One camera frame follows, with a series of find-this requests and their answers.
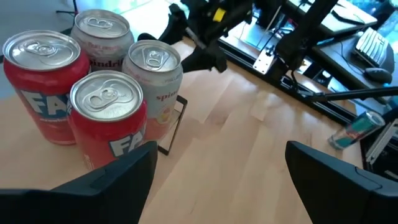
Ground black tripod stand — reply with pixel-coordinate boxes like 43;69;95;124
55;0;79;16

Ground white pink Spindrift can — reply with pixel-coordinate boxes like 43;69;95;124
121;39;184;142
70;9;135;73

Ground slim blue silver energy can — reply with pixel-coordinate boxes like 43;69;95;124
328;110;386;151

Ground red Fanta soda can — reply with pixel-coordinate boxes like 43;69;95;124
67;70;148;171
2;30;91;146

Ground black aluminium rig frame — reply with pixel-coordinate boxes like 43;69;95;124
217;37;398;184

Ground black computer mouse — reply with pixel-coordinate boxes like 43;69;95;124
364;67;393;85

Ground silver metal bracket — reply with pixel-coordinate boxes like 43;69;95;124
366;119;398;166

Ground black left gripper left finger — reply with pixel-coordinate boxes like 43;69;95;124
0;141;158;224

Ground small yellow tag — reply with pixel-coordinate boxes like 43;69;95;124
213;8;227;22

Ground dark office desk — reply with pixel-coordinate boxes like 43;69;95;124
284;0;379;37

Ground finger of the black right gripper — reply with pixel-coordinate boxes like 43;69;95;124
137;3;188;46
182;40;228;74

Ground grey office desk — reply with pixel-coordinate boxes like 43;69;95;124
310;26;398;103

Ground computer keyboard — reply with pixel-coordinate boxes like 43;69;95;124
354;27;390;68

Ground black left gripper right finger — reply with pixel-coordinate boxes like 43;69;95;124
285;140;398;224

